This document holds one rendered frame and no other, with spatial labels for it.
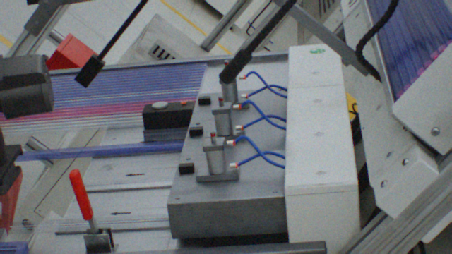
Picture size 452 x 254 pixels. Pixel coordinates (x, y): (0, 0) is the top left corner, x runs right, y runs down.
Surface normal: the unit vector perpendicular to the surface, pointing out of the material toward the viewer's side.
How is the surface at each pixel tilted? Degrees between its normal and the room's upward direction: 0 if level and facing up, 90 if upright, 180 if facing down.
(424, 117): 90
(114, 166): 45
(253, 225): 90
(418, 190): 90
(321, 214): 90
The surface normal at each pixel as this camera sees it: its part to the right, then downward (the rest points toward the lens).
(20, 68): 0.01, -0.74
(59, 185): -0.07, 0.40
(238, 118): -0.11, -0.91
